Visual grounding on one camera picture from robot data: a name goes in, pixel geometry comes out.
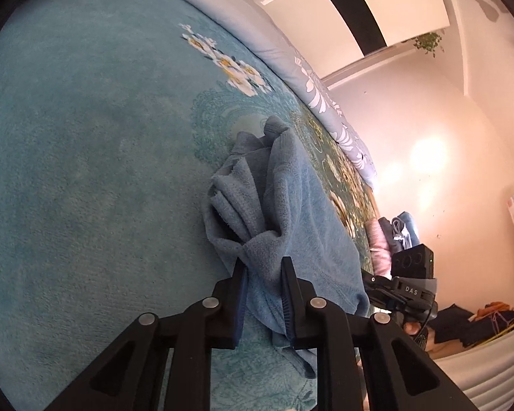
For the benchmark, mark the light blue floral duvet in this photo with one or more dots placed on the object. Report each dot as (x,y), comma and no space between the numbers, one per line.
(255,29)

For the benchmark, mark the person right hand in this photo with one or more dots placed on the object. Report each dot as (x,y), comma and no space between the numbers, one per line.
(412,328)

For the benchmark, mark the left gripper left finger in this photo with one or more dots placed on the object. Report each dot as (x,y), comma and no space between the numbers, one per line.
(163,362)

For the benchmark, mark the grey blue folded garments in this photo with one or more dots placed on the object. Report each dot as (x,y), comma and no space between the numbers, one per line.
(401,232)

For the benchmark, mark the blue sweater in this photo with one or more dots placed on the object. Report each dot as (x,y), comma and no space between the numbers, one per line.
(267,202)

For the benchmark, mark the green plant wall decal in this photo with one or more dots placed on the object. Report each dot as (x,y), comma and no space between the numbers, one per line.
(429,43)

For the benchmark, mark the teal floral bed blanket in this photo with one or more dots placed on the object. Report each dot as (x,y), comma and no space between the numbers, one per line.
(114,115)

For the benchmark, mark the pink folded garment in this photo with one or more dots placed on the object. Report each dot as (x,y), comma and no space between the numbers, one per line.
(379,249)

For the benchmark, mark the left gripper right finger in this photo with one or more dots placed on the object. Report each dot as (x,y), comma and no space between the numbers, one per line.
(363,362)

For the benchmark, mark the white black glossy wardrobe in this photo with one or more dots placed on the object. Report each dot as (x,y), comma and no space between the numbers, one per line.
(333,34)

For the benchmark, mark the dark clothes pile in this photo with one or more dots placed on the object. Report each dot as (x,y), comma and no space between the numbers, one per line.
(456,323)

